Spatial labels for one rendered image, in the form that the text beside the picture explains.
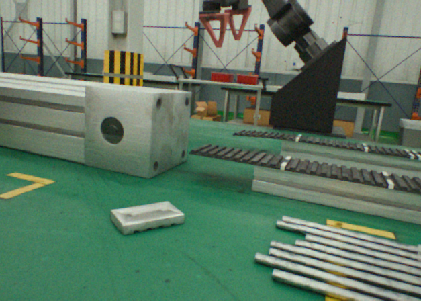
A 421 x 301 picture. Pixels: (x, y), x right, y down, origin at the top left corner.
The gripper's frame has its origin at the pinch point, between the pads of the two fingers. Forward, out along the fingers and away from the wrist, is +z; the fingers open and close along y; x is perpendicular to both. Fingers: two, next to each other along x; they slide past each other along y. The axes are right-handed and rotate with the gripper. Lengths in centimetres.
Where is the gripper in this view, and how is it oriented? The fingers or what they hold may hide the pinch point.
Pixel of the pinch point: (228, 39)
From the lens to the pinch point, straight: 81.7
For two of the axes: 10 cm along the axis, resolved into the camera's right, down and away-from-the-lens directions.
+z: 0.9, 8.9, 4.5
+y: 5.0, -4.3, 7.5
